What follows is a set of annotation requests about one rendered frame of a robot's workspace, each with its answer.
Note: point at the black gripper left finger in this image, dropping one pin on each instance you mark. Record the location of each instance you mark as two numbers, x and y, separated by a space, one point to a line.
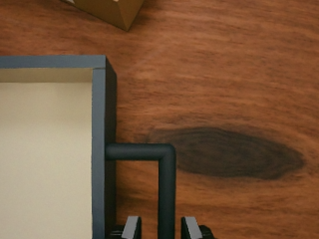
132 229

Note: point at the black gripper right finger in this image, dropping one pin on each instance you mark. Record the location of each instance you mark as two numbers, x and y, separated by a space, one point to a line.
190 230

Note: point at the tan cardboard box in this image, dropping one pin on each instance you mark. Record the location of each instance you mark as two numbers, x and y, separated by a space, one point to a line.
119 13

